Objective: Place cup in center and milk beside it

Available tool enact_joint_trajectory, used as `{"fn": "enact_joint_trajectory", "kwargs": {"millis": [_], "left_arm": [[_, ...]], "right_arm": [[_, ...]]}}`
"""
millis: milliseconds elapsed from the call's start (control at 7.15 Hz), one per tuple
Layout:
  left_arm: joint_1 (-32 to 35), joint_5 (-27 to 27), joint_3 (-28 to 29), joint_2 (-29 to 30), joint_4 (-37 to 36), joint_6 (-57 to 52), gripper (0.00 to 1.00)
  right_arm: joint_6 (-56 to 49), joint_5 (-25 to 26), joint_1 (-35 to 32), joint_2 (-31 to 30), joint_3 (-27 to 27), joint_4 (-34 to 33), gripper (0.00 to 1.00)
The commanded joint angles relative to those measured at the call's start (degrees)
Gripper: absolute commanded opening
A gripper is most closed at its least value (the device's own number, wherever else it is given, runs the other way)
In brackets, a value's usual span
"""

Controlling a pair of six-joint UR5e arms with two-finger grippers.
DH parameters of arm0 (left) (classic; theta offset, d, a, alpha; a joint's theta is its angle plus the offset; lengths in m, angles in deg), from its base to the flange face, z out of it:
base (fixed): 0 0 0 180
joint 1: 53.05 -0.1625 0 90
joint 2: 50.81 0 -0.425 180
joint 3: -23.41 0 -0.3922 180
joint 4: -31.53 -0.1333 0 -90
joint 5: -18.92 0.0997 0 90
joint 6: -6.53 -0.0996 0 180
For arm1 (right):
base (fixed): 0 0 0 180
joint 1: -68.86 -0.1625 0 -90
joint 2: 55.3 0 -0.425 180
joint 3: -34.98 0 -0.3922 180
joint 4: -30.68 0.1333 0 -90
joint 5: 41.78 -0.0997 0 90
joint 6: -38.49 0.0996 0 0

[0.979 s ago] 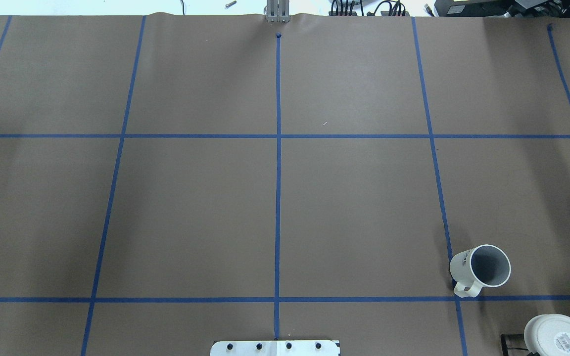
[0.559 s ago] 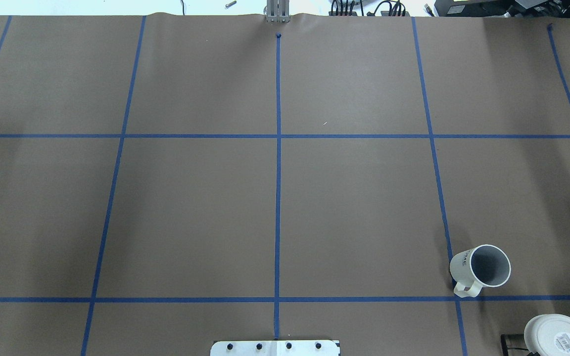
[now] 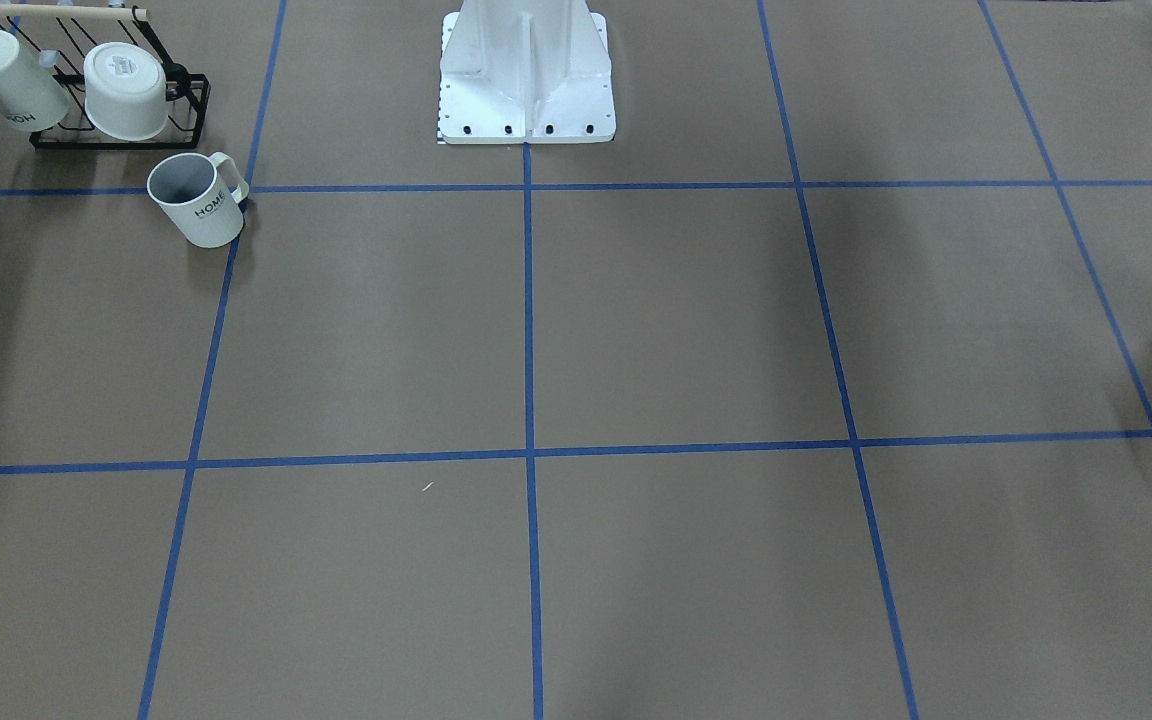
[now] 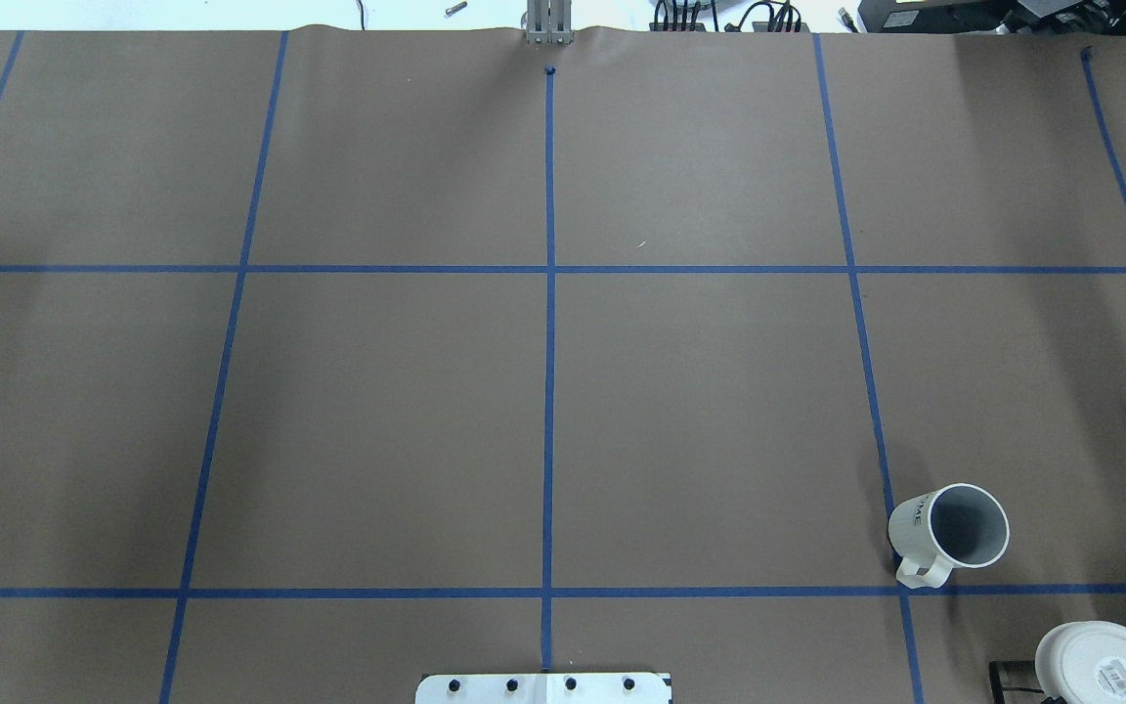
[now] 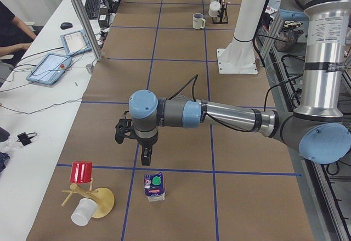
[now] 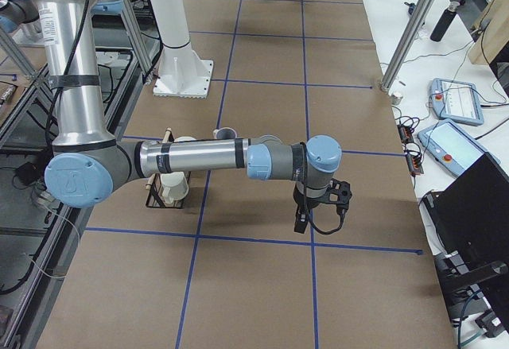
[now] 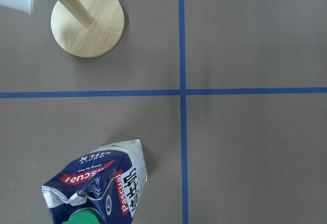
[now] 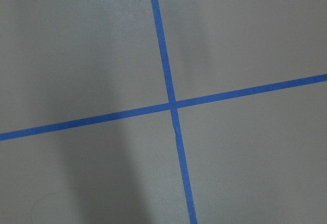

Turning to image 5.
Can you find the wooden cup tree stand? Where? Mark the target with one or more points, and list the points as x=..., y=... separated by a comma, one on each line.
x=103, y=197

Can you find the black computer mouse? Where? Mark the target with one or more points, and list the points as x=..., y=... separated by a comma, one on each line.
x=66, y=25

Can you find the teach pendant tablet near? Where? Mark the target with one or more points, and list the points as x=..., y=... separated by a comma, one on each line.
x=50, y=69

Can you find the teach pendant tablet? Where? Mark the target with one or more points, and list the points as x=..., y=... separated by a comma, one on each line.
x=75, y=43
x=50, y=69

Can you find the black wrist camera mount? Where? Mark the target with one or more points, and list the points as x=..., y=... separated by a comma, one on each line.
x=124, y=129

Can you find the white mug on rack lower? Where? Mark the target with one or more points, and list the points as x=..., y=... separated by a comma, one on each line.
x=214, y=9

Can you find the white HOME mug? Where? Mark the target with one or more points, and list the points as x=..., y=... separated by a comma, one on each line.
x=199, y=21

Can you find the red cup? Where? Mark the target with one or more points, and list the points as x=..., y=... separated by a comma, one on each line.
x=81, y=172

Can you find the white cup on wooden stand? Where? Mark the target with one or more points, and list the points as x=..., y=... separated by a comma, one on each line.
x=84, y=212

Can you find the small black adapter device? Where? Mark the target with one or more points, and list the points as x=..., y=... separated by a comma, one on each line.
x=26, y=138

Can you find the black box on desk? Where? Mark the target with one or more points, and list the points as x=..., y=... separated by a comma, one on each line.
x=105, y=18

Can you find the teach pendant tablet far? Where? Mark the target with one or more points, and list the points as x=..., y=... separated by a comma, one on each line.
x=75, y=43

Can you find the aluminium frame post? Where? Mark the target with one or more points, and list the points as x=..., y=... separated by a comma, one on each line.
x=83, y=18

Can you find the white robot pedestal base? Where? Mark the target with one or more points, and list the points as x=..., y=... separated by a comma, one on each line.
x=238, y=57

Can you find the black wire mug rack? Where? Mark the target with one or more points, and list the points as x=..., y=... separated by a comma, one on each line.
x=222, y=18

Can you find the seated person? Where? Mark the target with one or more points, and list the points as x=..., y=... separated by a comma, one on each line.
x=16, y=36

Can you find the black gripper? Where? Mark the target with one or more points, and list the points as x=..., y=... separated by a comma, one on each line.
x=147, y=143

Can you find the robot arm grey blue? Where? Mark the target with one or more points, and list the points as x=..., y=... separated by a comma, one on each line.
x=314, y=128

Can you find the blue white milk carton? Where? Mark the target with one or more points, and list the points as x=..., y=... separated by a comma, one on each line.
x=154, y=187

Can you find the black keyboard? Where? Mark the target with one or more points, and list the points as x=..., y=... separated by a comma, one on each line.
x=92, y=8

